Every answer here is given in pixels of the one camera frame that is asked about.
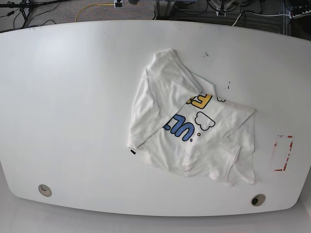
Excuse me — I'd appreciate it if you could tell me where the white printed T-shirt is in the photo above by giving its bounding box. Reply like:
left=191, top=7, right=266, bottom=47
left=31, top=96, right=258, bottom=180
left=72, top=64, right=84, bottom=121
left=127, top=49, right=256, bottom=186

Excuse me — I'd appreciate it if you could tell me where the red tape rectangle marking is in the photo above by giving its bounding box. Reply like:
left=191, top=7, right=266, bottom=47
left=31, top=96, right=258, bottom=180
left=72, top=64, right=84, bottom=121
left=271, top=135, right=294, bottom=172

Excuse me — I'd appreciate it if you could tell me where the black tripod stand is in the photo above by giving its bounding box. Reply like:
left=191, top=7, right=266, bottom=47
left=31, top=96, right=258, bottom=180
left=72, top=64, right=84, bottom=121
left=0, top=0, right=70, bottom=33

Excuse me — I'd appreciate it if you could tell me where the white power strip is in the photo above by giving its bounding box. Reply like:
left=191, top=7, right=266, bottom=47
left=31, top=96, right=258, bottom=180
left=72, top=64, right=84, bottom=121
left=290, top=5, right=311, bottom=19

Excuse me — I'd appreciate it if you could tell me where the white cable on floor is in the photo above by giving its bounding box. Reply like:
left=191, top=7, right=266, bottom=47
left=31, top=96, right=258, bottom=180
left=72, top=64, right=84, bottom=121
left=231, top=12, right=292, bottom=27

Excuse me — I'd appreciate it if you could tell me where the yellow cable on floor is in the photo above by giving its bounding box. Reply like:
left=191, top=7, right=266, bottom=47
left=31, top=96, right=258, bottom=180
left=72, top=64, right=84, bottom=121
left=75, top=2, right=115, bottom=23

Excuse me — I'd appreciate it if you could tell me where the right table cable grommet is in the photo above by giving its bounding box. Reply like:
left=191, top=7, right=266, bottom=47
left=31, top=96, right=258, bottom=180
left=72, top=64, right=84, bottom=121
left=251, top=194, right=266, bottom=207

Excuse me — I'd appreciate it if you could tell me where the table cable grommet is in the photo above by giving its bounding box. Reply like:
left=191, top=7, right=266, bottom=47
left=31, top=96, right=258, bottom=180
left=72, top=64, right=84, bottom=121
left=251, top=194, right=266, bottom=207
left=38, top=184, right=52, bottom=197

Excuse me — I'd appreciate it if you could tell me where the left table cable grommet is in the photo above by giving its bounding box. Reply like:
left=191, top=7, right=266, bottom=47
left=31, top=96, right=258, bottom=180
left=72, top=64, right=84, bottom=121
left=38, top=184, right=52, bottom=197

